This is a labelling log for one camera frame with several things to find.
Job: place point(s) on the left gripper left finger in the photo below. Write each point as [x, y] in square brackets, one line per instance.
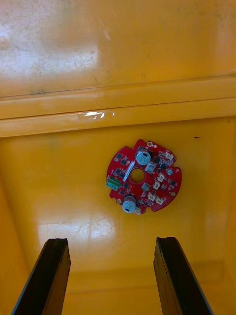
[46, 283]

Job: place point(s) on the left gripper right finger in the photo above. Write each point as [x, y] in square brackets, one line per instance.
[179, 283]

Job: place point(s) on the yellow-orange plastic bin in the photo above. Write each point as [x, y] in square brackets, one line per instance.
[49, 184]
[123, 37]

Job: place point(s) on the round red circuit board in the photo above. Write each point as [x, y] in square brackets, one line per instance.
[177, 177]

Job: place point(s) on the clear tape strip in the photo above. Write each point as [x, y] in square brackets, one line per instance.
[96, 115]

